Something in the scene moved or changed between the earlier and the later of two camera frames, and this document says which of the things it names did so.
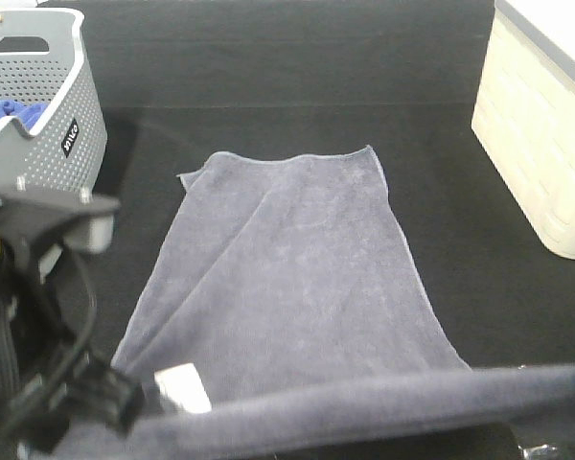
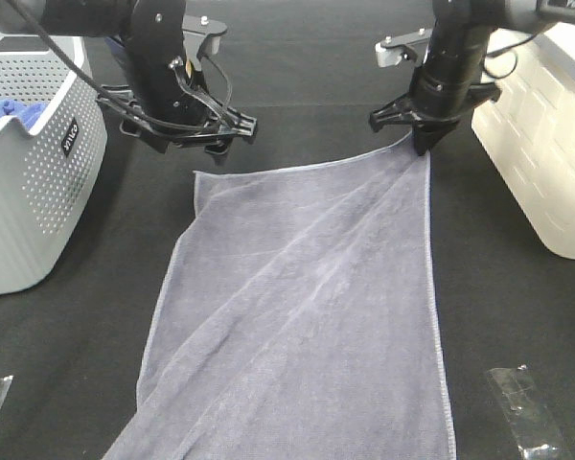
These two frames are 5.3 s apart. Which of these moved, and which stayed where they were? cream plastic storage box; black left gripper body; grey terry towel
Moved: grey terry towel; black left gripper body
Stayed: cream plastic storage box
